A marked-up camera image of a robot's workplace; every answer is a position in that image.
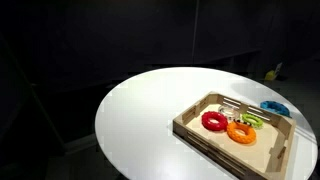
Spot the red rubber ring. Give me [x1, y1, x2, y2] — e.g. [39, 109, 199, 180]
[201, 111, 229, 132]

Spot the yellow object with white card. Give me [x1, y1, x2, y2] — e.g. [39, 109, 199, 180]
[264, 62, 284, 82]

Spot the wooden slatted tray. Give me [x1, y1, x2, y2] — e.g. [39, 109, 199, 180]
[172, 91, 297, 180]

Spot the clear shiny ring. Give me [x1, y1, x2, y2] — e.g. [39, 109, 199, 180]
[217, 104, 241, 122]

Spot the orange rubber ring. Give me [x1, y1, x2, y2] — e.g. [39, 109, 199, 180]
[226, 121, 258, 145]

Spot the green rubber ring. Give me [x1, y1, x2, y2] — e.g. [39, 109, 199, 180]
[240, 113, 264, 130]

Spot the blue rubber ring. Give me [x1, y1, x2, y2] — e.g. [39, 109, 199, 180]
[259, 100, 291, 118]

